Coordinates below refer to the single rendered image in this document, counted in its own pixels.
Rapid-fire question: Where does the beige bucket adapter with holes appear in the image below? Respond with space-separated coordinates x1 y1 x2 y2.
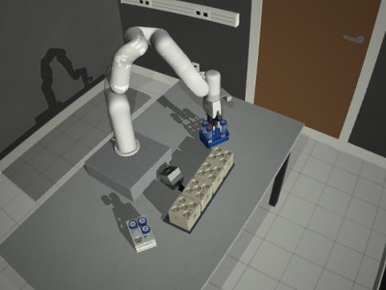
207 145 234 177

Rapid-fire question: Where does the blue tube rack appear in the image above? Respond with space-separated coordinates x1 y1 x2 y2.
199 126 229 149

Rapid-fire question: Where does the white tube rack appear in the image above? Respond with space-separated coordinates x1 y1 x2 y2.
127 215 157 253

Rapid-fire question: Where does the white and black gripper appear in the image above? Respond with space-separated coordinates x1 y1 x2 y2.
203 97 221 127

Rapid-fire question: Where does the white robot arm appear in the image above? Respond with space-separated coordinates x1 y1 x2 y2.
104 26 231 156

